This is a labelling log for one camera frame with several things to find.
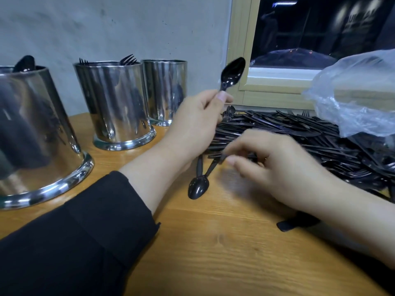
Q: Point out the dark parked car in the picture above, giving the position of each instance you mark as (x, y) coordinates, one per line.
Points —
(296, 58)

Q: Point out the person's left hand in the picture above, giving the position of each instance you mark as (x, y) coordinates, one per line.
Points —
(197, 126)

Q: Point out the clear plastic bag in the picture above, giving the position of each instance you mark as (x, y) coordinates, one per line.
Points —
(358, 89)

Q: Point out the pile of black plastic cutlery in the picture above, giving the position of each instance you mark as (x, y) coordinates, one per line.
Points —
(308, 135)

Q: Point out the person's left forearm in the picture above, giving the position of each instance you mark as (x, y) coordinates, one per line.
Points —
(80, 237)

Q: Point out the person's right hand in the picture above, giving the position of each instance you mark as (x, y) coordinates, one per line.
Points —
(278, 166)

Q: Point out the person's right forearm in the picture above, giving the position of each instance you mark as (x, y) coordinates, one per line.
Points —
(364, 218)

